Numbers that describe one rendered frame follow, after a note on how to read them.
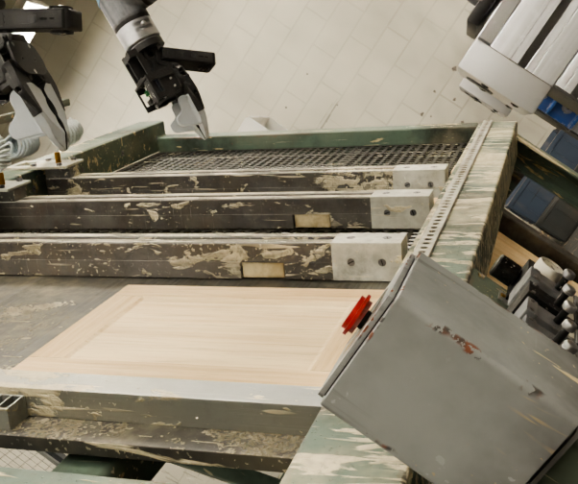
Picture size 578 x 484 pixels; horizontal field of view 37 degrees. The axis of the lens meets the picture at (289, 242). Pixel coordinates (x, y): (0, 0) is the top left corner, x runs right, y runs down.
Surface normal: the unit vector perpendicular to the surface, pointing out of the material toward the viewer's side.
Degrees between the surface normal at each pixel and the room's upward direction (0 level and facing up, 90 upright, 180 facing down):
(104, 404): 90
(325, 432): 54
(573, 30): 90
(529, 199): 90
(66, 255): 90
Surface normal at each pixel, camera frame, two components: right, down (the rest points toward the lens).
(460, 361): -0.29, 0.29
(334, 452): -0.08, -0.96
